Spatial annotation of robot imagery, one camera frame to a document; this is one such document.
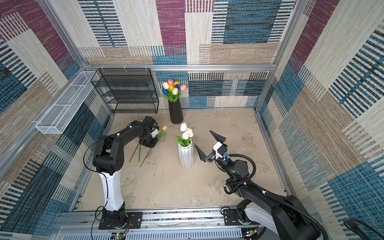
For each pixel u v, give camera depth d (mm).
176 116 1108
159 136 1045
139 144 915
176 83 916
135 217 750
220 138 654
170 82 916
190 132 700
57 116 726
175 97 939
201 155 627
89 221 744
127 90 1110
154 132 954
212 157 626
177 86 886
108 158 552
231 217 729
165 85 912
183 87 915
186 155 777
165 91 934
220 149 565
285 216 414
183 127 727
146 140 865
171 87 893
